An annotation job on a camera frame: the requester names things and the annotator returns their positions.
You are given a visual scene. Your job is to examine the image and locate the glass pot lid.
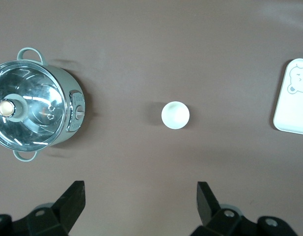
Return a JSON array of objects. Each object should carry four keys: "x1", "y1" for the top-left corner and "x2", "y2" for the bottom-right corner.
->
[{"x1": 0, "y1": 60, "x2": 70, "y2": 152}]

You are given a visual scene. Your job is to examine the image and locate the pale green electric pot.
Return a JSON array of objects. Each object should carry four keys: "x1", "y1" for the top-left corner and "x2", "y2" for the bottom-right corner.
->
[{"x1": 0, "y1": 47, "x2": 87, "y2": 163}]

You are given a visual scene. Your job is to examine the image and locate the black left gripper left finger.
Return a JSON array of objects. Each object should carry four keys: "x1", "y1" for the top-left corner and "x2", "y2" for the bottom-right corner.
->
[{"x1": 12, "y1": 180, "x2": 86, "y2": 236}]

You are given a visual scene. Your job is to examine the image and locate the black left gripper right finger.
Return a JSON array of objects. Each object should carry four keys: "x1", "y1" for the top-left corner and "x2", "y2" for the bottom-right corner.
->
[{"x1": 190, "y1": 181, "x2": 259, "y2": 236}]

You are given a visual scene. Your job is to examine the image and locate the white bear print tray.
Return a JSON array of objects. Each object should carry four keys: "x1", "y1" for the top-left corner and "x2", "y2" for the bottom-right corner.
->
[{"x1": 273, "y1": 58, "x2": 303, "y2": 136}]

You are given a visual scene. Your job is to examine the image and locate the white IKEA cup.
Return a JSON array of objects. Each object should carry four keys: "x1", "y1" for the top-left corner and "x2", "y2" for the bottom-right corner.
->
[{"x1": 161, "y1": 100, "x2": 191, "y2": 130}]

